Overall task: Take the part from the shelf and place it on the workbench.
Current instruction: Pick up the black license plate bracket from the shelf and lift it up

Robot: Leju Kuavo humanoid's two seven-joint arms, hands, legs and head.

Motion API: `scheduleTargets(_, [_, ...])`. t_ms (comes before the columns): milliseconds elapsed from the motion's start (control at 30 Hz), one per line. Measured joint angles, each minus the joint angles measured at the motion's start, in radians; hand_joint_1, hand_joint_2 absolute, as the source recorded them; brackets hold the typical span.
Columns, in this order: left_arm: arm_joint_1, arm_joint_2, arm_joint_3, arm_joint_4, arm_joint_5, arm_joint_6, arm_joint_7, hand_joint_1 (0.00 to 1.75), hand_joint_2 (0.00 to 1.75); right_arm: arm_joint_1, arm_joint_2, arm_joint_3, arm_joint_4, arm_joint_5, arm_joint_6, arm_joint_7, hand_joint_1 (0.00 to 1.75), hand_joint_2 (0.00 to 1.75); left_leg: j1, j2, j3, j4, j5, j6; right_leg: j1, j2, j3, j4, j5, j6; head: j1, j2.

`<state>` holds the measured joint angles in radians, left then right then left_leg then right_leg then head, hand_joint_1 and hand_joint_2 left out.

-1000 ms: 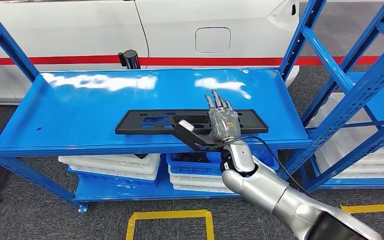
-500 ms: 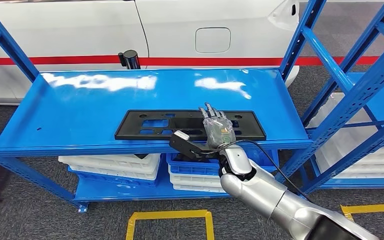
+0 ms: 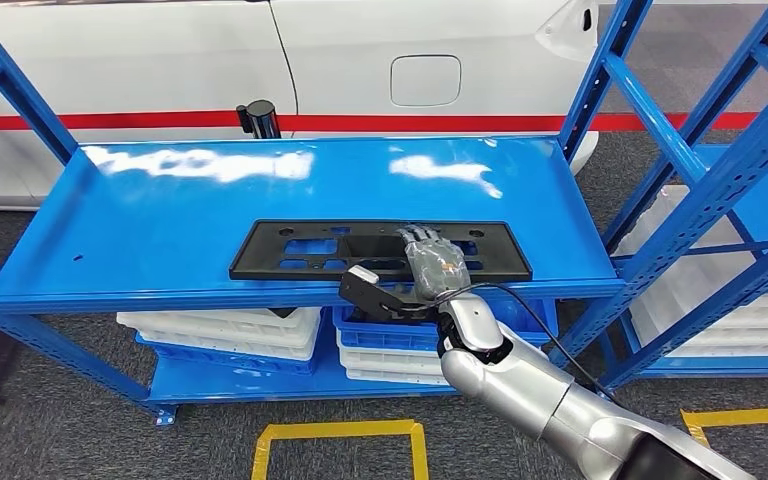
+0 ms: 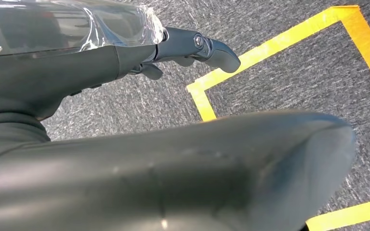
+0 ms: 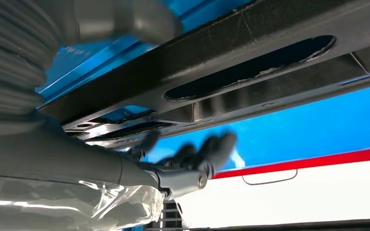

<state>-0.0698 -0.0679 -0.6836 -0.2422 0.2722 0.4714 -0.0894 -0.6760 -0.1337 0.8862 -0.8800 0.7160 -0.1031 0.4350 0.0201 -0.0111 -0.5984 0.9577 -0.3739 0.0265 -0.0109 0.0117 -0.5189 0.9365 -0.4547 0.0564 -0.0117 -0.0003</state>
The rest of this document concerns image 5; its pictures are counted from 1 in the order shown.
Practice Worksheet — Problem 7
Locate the blue metal shelf rack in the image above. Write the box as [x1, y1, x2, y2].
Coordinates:
[35, 0, 370, 231]

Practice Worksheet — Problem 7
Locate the grey slatted crate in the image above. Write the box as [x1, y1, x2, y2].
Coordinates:
[144, 200, 186, 231]

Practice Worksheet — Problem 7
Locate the white car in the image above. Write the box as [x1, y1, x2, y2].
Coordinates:
[174, 157, 370, 231]

